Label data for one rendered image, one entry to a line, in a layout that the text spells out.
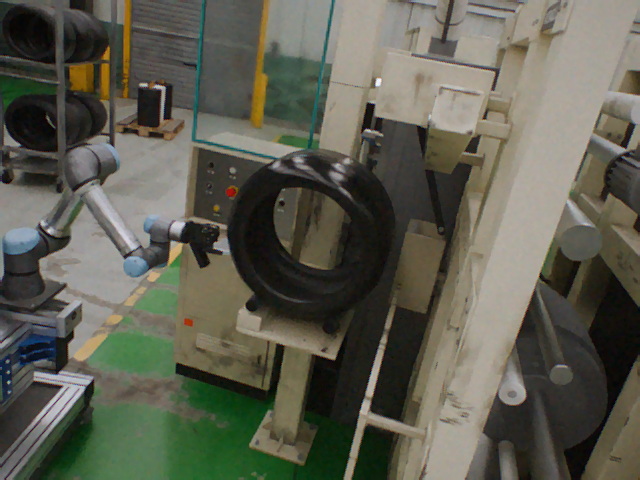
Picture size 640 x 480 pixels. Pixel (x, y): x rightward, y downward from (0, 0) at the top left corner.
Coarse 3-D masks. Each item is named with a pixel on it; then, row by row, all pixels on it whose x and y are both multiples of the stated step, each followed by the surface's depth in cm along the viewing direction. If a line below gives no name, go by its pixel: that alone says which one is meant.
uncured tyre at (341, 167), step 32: (288, 160) 161; (320, 160) 159; (352, 160) 171; (256, 192) 163; (320, 192) 157; (352, 192) 156; (384, 192) 172; (256, 224) 194; (384, 224) 160; (256, 256) 192; (288, 256) 197; (384, 256) 162; (256, 288) 174; (288, 288) 192; (320, 288) 195; (352, 288) 165
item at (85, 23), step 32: (32, 32) 490; (64, 32) 456; (96, 32) 528; (32, 64) 452; (64, 64) 456; (0, 96) 465; (32, 96) 475; (64, 96) 466; (0, 128) 474; (32, 128) 512; (64, 128) 475; (96, 128) 564; (0, 160) 484; (32, 160) 512
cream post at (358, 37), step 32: (352, 0) 173; (384, 0) 175; (352, 32) 176; (352, 64) 179; (352, 96) 183; (352, 128) 186; (320, 224) 201; (320, 256) 206; (288, 352) 225; (288, 384) 230; (288, 416) 236
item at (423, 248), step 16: (416, 224) 199; (432, 224) 202; (416, 240) 186; (432, 240) 185; (400, 256) 190; (416, 256) 188; (432, 256) 187; (400, 272) 192; (416, 272) 190; (432, 272) 189; (416, 288) 192; (432, 288) 191; (400, 304) 196; (416, 304) 195
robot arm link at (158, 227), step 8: (152, 216) 187; (160, 216) 188; (144, 224) 186; (152, 224) 185; (160, 224) 185; (168, 224) 185; (152, 232) 187; (160, 232) 185; (168, 232) 185; (152, 240) 188; (160, 240) 187; (168, 240) 190
